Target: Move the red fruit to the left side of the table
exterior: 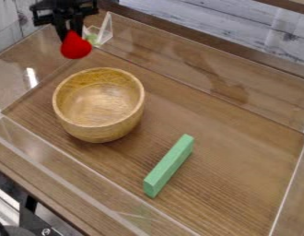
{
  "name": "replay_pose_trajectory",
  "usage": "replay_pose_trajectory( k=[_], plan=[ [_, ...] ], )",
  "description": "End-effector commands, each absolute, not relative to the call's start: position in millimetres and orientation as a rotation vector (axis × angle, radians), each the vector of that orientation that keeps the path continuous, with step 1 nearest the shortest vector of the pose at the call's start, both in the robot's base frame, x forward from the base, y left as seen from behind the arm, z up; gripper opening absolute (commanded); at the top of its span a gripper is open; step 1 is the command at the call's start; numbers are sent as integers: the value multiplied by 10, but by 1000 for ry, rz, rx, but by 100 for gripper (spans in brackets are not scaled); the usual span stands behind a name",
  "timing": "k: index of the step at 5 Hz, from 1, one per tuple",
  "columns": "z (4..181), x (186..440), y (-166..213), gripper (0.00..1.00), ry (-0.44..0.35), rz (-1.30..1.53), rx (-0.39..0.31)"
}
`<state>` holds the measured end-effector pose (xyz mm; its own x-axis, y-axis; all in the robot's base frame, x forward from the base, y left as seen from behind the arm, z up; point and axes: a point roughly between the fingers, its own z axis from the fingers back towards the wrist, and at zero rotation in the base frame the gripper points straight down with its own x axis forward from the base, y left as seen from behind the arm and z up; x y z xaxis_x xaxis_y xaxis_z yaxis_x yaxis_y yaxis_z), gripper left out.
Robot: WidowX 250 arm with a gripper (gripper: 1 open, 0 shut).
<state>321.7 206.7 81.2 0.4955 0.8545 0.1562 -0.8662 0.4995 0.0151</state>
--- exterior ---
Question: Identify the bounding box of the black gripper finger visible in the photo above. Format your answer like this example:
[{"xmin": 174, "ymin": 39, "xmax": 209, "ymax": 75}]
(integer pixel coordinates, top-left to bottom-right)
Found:
[
  {"xmin": 70, "ymin": 13, "xmax": 84, "ymax": 36},
  {"xmin": 54, "ymin": 16, "xmax": 68, "ymax": 41}
]

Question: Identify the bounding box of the black metal base plate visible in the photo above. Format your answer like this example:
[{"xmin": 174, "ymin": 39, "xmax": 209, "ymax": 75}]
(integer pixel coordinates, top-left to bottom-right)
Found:
[{"xmin": 20, "ymin": 207, "xmax": 62, "ymax": 236}]

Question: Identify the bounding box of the wooden bowl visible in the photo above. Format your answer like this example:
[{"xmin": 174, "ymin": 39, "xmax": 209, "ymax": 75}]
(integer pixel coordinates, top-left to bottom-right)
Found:
[{"xmin": 53, "ymin": 67, "xmax": 145, "ymax": 143}]

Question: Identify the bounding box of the red plush strawberry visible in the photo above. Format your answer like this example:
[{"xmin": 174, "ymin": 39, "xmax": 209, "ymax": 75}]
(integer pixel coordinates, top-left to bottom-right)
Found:
[{"xmin": 60, "ymin": 30, "xmax": 93, "ymax": 59}]

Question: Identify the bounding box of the black table leg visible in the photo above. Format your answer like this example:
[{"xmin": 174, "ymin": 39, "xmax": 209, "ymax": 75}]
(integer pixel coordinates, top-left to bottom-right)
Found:
[{"xmin": 24, "ymin": 195, "xmax": 38, "ymax": 213}]

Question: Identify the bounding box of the green rectangular block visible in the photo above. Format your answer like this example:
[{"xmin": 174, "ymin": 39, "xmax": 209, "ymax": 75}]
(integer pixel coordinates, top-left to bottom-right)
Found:
[{"xmin": 142, "ymin": 134, "xmax": 194, "ymax": 198}]

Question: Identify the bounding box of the black cable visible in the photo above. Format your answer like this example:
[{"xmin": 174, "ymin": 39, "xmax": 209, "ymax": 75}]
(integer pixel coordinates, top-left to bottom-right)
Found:
[{"xmin": 0, "ymin": 217, "xmax": 20, "ymax": 236}]

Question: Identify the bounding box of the clear acrylic corner bracket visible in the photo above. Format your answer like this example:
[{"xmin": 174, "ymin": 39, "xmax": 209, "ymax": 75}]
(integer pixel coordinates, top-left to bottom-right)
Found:
[{"xmin": 82, "ymin": 13, "xmax": 113, "ymax": 48}]

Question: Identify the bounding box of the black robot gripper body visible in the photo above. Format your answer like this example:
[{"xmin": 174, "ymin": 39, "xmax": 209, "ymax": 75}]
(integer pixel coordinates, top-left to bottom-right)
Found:
[{"xmin": 29, "ymin": 0, "xmax": 98, "ymax": 26}]

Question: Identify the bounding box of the clear acrylic tray wall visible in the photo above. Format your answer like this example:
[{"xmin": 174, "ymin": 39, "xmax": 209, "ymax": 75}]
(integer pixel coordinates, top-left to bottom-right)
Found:
[{"xmin": 0, "ymin": 113, "xmax": 200, "ymax": 236}]

